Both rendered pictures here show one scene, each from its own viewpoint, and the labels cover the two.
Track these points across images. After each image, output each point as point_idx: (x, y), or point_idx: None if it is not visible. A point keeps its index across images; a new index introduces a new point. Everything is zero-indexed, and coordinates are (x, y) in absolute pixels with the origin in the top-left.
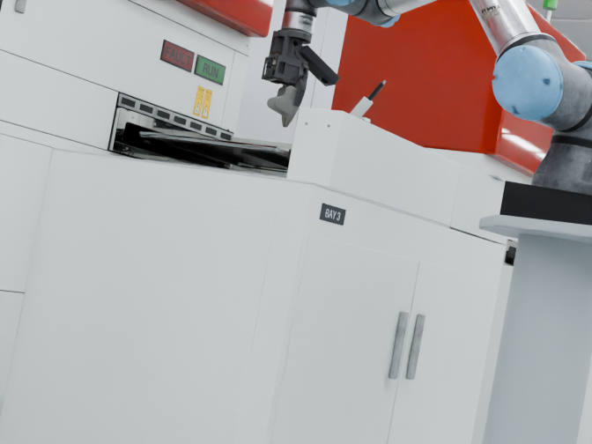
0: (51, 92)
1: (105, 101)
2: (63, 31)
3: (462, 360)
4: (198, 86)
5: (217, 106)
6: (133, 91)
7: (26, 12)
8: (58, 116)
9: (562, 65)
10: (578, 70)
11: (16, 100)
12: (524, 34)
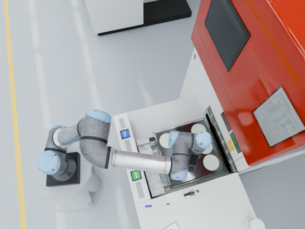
0: (197, 83)
1: (206, 102)
2: (201, 73)
3: None
4: (230, 140)
5: (234, 155)
6: (212, 110)
7: (195, 60)
8: (197, 90)
9: (48, 134)
10: (46, 142)
11: (191, 76)
12: (60, 129)
